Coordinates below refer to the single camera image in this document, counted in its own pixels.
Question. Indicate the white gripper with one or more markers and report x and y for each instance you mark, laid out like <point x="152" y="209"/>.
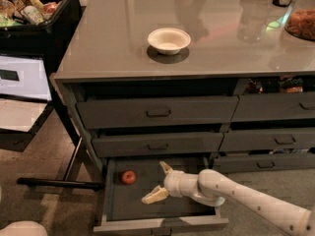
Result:
<point x="172" y="182"/>

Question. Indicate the red apple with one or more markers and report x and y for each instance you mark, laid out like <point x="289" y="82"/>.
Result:
<point x="128" y="177"/>

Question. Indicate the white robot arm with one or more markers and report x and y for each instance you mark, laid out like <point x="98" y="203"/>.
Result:
<point x="211" y="189"/>

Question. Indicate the white robot base corner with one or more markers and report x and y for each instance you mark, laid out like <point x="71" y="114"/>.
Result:
<point x="23" y="228"/>

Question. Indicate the open bottom left drawer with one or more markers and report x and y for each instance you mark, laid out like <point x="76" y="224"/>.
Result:
<point x="132" y="209"/>

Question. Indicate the middle left grey drawer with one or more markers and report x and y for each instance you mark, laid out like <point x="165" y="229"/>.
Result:
<point x="150" y="144"/>

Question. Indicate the grey drawer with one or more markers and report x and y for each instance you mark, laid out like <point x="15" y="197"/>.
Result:
<point x="263" y="162"/>
<point x="300" y="138"/>
<point x="150" y="144"/>
<point x="275" y="106"/>
<point x="162" y="111"/>

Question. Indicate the bottom right grey drawer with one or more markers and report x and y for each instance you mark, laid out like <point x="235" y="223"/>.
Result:
<point x="263" y="162"/>

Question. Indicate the top left grey drawer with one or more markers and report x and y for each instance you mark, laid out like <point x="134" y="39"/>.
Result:
<point x="162" y="111"/>

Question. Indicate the grey drawer cabinet counter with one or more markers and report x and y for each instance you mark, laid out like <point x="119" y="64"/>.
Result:
<point x="232" y="41"/>

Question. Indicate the top right grey drawer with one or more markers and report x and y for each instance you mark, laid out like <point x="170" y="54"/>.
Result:
<point x="275" y="106"/>

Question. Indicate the middle right grey drawer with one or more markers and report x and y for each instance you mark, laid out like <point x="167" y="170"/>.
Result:
<point x="300" y="138"/>

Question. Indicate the snack bags in drawer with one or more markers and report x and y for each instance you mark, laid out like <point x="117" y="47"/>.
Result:
<point x="275" y="84"/>

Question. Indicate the white paper bowl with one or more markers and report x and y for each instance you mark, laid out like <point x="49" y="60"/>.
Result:
<point x="169" y="41"/>

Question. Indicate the black cart stand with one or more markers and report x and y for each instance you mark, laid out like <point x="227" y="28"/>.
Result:
<point x="51" y="153"/>

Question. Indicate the black bin of groceries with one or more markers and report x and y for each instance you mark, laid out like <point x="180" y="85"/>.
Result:
<point x="38" y="26"/>

